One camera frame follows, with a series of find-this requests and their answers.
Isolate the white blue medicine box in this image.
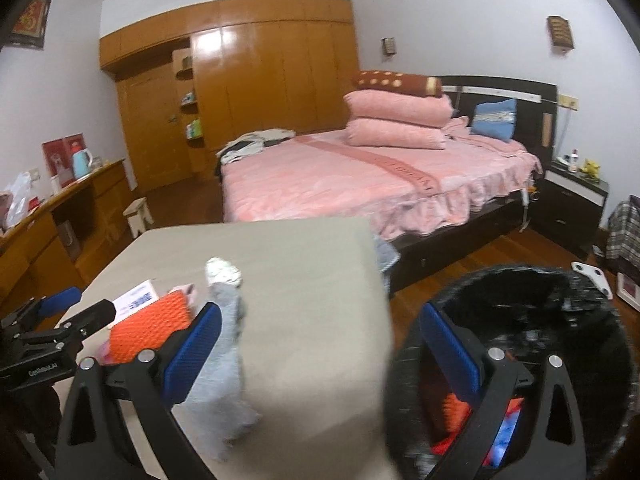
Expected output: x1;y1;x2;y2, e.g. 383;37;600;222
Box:
108;280;158;328

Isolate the orange foam mesh sleeve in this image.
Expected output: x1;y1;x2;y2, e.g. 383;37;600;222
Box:
106;289;192;364

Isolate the grey sock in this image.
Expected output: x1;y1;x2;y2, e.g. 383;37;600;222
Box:
172;283;262;462

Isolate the blue plastic wrapper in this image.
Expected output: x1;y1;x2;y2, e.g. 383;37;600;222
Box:
484;400;521;468

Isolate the white tissue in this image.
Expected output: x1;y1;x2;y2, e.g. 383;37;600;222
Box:
205;257;242;287

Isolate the pink sock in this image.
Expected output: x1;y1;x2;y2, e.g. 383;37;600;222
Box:
98;284;196;365

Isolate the red cloth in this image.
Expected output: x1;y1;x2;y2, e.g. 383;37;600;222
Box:
432;398;524;455

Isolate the black-lined trash bin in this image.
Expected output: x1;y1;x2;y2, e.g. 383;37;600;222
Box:
384;266;639;479

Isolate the wooden sideboard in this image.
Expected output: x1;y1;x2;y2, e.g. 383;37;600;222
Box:
1;160;134;315

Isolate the small white stool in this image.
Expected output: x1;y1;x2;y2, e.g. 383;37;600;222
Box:
122;197;155;238

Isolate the white plastic bag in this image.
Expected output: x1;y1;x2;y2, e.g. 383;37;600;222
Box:
1;171;32;231

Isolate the light blue kettle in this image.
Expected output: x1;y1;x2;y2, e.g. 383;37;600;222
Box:
70;141;93;180

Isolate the white bathroom scale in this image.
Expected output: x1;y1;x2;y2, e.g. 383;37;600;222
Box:
570;261;613;300

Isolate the pink covered bed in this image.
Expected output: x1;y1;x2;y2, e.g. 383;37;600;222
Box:
218;107;547;289

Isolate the black nightstand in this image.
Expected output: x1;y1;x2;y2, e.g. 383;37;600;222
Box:
530;164;608;260

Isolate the plaid bag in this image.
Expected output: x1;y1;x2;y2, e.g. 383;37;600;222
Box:
605;195;640;284

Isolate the clothes pile on bed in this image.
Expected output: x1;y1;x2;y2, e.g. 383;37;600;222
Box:
217;128;296;166

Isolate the yellow plush toy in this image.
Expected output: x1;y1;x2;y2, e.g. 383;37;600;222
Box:
580;158;600;182

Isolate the white lotion bottle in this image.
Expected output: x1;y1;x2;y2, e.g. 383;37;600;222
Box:
570;150;579;174

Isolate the wooden wardrobe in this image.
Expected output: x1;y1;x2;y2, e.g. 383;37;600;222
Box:
99;0;359;192

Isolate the blue cushion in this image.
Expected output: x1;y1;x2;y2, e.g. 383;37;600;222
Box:
471;99;516;142

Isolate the lower pink pillow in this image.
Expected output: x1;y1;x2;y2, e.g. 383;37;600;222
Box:
346;118;446;150

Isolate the pink pillow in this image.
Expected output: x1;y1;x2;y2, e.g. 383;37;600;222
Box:
344;90;454;128
346;118;446;150

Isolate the black bed headboard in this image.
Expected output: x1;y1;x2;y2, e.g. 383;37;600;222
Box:
439;75;559;168

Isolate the upper pink pillow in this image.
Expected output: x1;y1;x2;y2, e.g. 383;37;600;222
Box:
344;90;454;128

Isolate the brown dotted bolster pillow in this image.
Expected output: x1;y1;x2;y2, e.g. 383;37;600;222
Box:
352;70;444;98

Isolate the red photo frame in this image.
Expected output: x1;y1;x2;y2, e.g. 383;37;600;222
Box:
42;133;87;188

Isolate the framed wall picture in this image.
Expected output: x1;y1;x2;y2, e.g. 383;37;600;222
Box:
6;0;52;50

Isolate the right wall lamp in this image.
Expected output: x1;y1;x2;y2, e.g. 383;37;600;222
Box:
547;15;575;51

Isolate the wall lamp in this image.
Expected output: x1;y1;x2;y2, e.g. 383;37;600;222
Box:
547;15;575;51
382;37;397;58

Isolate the left wall lamp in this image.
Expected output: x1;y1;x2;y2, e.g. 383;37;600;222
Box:
382;37;397;58

